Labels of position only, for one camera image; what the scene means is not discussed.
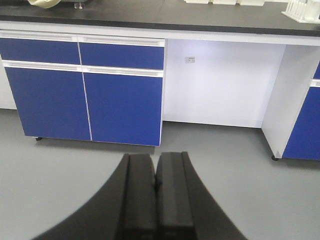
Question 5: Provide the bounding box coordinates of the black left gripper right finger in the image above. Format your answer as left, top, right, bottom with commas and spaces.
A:
156, 152, 246, 240

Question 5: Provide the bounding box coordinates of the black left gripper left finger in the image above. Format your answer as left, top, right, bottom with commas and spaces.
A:
36, 154, 157, 240

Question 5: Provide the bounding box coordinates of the white test tube rack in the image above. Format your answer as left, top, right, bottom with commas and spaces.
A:
281, 0, 320, 24

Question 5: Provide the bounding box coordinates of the blue lab cabinet left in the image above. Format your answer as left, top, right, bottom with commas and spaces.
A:
0, 30, 166, 146

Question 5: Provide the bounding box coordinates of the blue lab cabinet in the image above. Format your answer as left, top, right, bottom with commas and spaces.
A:
282, 67, 320, 160
0, 30, 166, 146

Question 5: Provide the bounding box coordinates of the blue lab cabinet right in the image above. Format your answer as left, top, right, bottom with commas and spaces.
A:
282, 67, 320, 160

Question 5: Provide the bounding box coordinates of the white storage bin right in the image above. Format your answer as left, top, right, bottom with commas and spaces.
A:
184, 0, 210, 4

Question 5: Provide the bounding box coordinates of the white storage bin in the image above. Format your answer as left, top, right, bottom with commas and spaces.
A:
237, 0, 265, 7
210, 0, 237, 6
184, 0, 210, 4

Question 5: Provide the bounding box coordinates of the white storage bin middle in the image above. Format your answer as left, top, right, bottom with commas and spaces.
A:
210, 0, 237, 6

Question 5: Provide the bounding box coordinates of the white storage bin left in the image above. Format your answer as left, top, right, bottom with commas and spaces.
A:
237, 0, 265, 7

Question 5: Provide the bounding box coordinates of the cream cloth bag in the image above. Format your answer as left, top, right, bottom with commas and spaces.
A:
28, 0, 61, 9

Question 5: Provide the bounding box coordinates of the small wall label sticker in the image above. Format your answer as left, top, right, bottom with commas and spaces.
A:
185, 56, 196, 64

